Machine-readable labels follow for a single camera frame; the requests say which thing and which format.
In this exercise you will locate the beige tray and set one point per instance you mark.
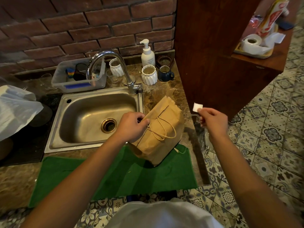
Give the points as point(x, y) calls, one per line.
point(255, 53)

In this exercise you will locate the white plastic bag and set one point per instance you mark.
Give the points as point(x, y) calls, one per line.
point(16, 109)

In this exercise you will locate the person's left hand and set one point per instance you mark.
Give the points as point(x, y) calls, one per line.
point(129, 127)

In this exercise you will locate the white tape roll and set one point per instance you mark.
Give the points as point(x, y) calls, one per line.
point(252, 43)

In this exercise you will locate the person's left fingers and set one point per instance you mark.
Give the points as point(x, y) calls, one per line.
point(142, 119)

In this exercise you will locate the brown glass cup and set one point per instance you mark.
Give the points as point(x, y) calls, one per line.
point(164, 61)

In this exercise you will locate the dark blue mug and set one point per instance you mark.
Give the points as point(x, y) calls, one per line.
point(165, 73)

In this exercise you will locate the green cloth mat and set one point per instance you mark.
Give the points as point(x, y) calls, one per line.
point(123, 175)

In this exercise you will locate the brown paper bag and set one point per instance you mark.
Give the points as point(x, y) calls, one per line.
point(161, 132)

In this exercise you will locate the small white paper piece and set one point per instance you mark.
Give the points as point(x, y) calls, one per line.
point(197, 108)

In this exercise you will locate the person's white shirt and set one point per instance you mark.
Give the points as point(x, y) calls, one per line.
point(163, 214)

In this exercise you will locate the person's left forearm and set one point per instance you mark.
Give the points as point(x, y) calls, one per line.
point(78, 180)

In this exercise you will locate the clear wine glass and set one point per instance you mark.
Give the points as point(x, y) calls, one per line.
point(46, 81)

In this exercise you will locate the brown wooden cabinet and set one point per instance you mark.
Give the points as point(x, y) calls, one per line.
point(213, 52)

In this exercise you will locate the red and white packet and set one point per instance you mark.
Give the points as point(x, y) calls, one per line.
point(272, 15)

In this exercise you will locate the person's right hand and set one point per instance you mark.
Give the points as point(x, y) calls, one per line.
point(215, 122)

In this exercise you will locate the person's right forearm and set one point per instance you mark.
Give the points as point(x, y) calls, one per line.
point(247, 182)

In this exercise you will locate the black phone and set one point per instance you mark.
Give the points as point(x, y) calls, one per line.
point(285, 25)

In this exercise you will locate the black cup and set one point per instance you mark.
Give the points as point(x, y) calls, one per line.
point(80, 71)

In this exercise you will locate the person's right fingers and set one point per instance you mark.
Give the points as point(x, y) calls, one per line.
point(204, 116)

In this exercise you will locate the white ridged ceramic cup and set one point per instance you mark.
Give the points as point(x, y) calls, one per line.
point(116, 67)
point(149, 75)

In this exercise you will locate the clear plastic container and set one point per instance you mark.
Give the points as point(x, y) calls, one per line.
point(71, 79)

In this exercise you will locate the small clear glass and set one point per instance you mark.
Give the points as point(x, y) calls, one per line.
point(112, 76)

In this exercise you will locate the stainless steel sink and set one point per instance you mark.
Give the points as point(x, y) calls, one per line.
point(92, 118)

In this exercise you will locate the white pump bottle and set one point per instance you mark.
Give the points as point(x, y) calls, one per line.
point(147, 54)

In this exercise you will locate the chrome faucet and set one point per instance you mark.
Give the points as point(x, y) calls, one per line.
point(114, 68)

